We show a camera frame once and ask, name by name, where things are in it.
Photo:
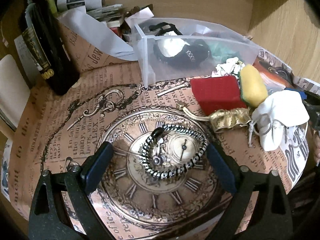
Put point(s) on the vintage clock print paper mat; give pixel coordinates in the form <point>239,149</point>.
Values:
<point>159,183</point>

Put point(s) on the white paper sheet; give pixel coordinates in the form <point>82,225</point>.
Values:
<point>97,34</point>

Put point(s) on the white drawstring pouch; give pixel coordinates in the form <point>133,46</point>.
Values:
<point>274,119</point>

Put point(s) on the black and white sleep mask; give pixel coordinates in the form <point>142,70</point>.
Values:
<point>175,51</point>

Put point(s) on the yellow green sponge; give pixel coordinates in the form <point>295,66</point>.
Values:
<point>252,88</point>

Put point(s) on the rolled newspaper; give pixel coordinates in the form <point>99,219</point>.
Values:
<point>64,5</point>

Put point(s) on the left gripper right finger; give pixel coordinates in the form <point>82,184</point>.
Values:
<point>271,217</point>

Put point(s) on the red velvet pouch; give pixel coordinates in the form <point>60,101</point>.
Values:
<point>216,93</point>

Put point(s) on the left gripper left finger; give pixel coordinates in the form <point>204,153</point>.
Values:
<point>49,219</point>

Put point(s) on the gold fabric pouch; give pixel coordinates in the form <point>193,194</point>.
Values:
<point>223,119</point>

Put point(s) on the clear plastic storage bin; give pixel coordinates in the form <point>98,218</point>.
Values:
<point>153,70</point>

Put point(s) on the dark wine bottle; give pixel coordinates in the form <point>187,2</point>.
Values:
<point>41,35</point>

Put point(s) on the white floral scrunchie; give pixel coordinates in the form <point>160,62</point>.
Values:
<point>231,67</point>

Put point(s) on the stack of books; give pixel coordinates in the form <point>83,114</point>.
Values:
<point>113,16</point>

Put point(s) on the small white cardboard box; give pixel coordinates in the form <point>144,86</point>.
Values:
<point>139,17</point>

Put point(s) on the green cloth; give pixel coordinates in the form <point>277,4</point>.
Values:
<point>220,53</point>

